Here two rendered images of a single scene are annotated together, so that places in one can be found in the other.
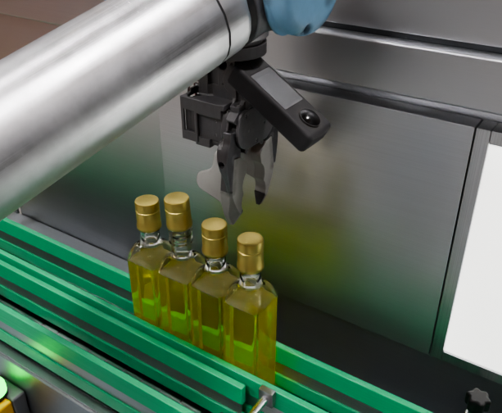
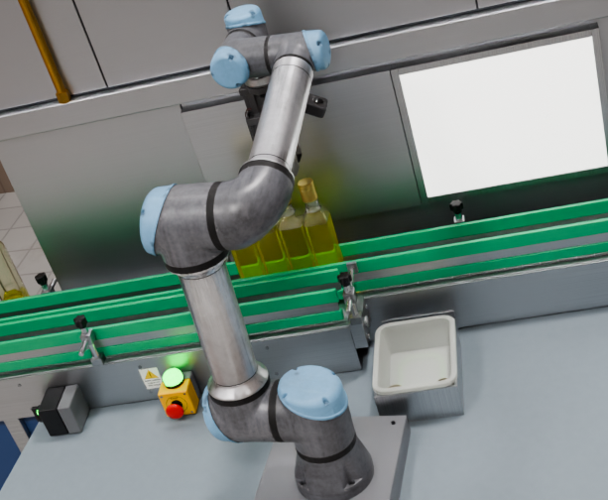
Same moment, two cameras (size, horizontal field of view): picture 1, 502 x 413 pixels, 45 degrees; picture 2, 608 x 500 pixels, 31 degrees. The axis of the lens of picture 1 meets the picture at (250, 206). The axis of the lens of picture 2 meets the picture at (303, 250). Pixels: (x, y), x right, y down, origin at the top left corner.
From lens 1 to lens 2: 1.61 m
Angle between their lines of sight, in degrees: 16
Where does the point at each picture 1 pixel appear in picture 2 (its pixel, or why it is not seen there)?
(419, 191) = (376, 114)
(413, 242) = (385, 143)
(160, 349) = (275, 282)
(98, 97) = (298, 116)
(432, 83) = (359, 59)
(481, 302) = (432, 157)
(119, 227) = not seen: hidden behind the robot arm
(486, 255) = (424, 130)
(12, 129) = (289, 133)
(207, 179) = not seen: hidden behind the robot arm
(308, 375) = (364, 252)
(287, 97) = not seen: hidden behind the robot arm
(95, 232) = (148, 268)
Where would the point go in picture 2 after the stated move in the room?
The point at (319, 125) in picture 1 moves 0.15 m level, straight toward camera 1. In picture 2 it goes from (323, 102) to (352, 127)
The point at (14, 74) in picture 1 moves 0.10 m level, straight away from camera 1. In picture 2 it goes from (277, 119) to (236, 113)
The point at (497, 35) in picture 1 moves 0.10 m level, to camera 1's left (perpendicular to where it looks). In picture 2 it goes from (379, 24) to (338, 43)
